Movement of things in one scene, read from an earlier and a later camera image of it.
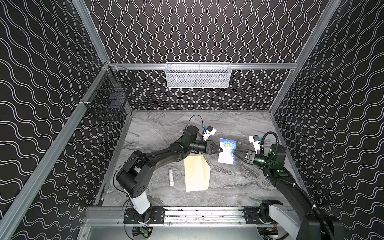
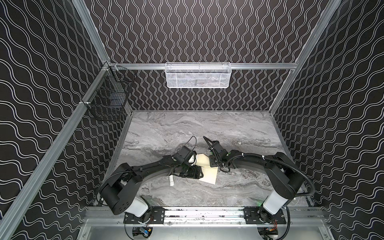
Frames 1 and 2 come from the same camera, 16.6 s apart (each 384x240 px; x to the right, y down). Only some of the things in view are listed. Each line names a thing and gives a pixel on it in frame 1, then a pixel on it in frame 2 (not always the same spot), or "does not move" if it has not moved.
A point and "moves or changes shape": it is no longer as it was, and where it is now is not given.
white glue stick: x=171 y=176 does not move
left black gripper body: x=208 y=147 to x=193 y=171
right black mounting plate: x=252 y=216 does not move
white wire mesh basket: x=198 y=74 does not move
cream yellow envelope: x=197 y=173 moves or changes shape
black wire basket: x=108 y=96 does not move
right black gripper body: x=249 y=156 to x=217 y=153
